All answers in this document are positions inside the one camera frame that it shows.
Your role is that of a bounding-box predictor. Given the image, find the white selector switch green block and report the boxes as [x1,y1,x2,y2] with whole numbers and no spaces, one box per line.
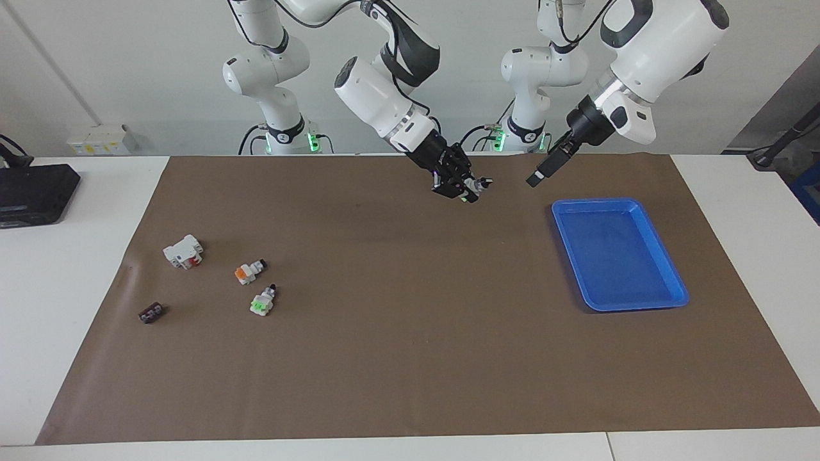
[249,284,277,317]

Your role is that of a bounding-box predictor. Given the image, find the black right base cable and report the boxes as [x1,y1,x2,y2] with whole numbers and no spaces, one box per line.
[238,125,267,156]

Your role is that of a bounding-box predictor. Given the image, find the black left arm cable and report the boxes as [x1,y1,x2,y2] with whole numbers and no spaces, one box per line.
[554,0,617,47]

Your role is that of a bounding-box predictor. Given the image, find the blue plastic tray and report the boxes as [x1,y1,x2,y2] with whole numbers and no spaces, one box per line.
[552,197,691,313]

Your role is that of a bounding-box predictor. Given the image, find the white wall socket box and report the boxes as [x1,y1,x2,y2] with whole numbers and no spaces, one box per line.
[67,124,138,156]

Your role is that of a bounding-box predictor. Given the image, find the black left base cable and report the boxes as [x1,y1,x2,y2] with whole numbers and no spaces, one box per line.
[456,96,516,153]

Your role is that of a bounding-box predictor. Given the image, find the white circuit breaker red lever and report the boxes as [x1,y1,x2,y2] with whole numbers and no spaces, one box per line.
[163,234,205,270]

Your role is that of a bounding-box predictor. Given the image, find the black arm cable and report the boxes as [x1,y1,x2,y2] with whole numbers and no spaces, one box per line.
[554,0,617,47]
[272,0,443,135]

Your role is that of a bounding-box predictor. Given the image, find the black electronics box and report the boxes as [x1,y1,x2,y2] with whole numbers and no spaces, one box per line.
[0,164,82,229]

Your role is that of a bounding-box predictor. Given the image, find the black tripod stand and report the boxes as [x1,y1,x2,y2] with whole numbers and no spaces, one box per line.
[746,102,820,170]

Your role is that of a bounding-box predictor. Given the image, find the brown table mat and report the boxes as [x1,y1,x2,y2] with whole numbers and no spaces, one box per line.
[35,154,820,446]

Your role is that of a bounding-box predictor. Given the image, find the blue crate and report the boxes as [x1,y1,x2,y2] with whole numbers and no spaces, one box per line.
[789,163,820,226]

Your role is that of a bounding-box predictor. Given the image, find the white selector switch orange block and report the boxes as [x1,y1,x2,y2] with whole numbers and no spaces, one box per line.
[234,259,268,286]

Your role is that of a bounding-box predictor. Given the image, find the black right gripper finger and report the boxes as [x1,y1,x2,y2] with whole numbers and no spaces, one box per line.
[434,179,480,204]
[452,146,476,183]

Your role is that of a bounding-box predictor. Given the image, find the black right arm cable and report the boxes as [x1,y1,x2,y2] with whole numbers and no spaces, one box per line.
[272,0,443,135]

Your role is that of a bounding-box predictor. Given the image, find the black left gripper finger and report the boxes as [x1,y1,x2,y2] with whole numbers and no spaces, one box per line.
[527,134,577,188]

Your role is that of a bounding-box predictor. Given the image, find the black base cable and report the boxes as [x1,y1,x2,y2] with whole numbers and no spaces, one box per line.
[238,125,267,156]
[456,96,516,153]

